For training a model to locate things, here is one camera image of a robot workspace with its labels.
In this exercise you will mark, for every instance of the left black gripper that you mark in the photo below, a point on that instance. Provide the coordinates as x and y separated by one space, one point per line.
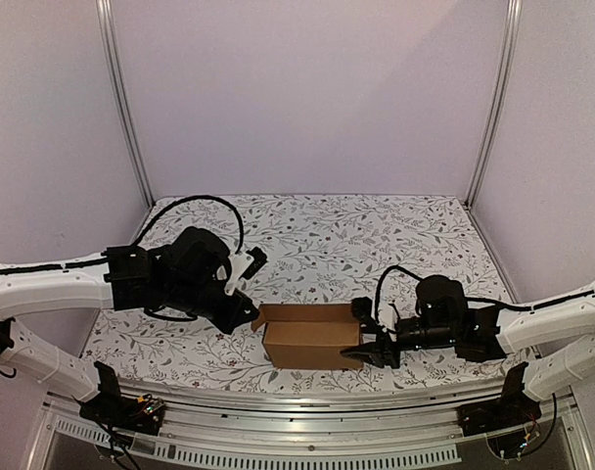
232 319

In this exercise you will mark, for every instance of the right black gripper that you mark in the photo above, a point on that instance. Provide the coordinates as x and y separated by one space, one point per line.
385 349

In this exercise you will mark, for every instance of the brown cardboard box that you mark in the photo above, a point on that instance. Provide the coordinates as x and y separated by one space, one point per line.
309 337

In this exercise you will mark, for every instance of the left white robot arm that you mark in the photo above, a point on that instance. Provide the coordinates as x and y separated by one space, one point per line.
61 285

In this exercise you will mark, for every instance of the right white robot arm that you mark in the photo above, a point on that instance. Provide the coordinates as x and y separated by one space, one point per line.
523 326

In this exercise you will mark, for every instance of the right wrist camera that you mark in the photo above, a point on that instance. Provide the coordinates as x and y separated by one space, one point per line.
440 301

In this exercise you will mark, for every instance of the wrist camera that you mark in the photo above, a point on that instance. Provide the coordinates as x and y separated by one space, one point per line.
200 258
440 301

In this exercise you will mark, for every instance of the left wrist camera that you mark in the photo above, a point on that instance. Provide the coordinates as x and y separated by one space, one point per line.
200 258

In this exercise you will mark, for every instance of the front aluminium rail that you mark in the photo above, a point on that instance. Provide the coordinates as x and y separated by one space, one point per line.
211 429

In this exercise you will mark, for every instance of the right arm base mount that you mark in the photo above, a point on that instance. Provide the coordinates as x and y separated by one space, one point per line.
511 408

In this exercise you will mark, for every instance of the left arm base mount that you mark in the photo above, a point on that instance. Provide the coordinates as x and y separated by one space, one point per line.
110 408

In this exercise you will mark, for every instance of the right aluminium frame post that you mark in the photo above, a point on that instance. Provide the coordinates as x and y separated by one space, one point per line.
496 105

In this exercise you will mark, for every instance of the aluminium frame post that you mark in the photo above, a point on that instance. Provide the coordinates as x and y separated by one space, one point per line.
105 16
496 105

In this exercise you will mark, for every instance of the left aluminium frame post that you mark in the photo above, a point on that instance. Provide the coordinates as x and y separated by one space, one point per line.
105 16

